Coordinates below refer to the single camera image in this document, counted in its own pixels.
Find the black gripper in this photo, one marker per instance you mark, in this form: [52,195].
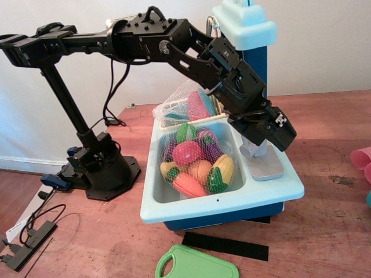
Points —
[241,91]

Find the grey toy faucet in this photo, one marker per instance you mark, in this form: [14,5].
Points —
[263,162]

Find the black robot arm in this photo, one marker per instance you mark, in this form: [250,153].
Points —
[98,166]

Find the mesh bag of toy dishes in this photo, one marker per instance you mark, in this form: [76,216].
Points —
[185,107]

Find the light blue toy sink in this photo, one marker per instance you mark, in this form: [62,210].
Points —
[244,24]

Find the hanging toy utensils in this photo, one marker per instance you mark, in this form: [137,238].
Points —
[212,27]

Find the mesh bag of toy food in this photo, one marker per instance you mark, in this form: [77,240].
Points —
[195,161]

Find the pink plastic cup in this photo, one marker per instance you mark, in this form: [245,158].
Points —
[360,158]

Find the black velcro strip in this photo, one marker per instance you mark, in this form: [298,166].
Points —
[229,246]

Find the teal plastic cup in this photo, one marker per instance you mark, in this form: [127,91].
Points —
[368,199]

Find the green plastic cutting board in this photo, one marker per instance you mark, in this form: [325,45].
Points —
[183,261]

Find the blue table clamp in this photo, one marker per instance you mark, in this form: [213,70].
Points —
[55,182]

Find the black usb hub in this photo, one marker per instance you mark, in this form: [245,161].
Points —
[23,253]

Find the silver depth camera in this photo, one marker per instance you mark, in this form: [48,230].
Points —
[110,22]

